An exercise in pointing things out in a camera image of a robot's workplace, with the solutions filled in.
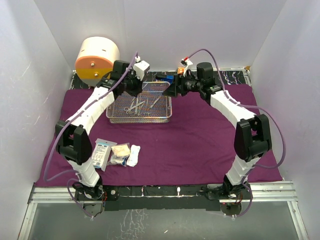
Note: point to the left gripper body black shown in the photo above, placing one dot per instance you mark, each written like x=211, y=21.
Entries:
x=133, y=84

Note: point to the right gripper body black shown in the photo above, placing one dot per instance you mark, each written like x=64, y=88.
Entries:
x=188, y=84

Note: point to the wire mesh metal tray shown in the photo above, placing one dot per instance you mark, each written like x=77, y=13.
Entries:
x=160, y=113

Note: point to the round white drawer box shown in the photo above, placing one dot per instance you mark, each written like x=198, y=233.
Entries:
x=95, y=59

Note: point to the beige bandage roll packet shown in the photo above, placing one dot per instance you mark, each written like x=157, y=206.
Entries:
x=122, y=150

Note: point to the white gauze packet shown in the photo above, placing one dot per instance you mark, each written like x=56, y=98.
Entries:
x=101, y=153

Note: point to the small blue white packet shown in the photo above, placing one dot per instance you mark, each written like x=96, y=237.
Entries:
x=118, y=160

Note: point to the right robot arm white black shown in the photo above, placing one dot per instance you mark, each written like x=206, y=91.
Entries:
x=252, y=138

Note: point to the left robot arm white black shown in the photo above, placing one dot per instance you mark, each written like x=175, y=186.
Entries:
x=72, y=135

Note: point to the metal surgical scissors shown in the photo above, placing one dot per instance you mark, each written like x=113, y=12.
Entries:
x=134, y=106

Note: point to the blue black stapler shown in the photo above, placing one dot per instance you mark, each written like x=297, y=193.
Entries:
x=164, y=78

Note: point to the orange small box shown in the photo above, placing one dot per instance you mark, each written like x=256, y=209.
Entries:
x=181, y=71

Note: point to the metal forceps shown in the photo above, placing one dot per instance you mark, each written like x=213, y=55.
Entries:
x=140, y=115

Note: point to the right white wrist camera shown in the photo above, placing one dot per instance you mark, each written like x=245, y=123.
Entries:
x=187, y=63

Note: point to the black base frame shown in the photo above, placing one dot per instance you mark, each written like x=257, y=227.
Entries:
x=209, y=197

